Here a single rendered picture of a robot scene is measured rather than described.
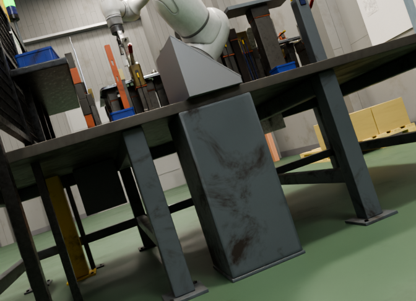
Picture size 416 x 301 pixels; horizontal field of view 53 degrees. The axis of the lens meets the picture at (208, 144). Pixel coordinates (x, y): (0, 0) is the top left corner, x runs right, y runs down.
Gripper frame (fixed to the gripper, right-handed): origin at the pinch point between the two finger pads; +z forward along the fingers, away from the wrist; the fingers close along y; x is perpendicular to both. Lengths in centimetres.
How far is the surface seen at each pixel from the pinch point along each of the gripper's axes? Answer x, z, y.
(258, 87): -34, 47, -84
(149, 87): -6.5, 19.1, -6.0
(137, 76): 0.5, 15.0, -20.1
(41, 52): 41, 0, -44
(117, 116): 19, 37, -49
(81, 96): 30.6, 17.5, -18.2
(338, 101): -69, 61, -80
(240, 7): -58, -1, -40
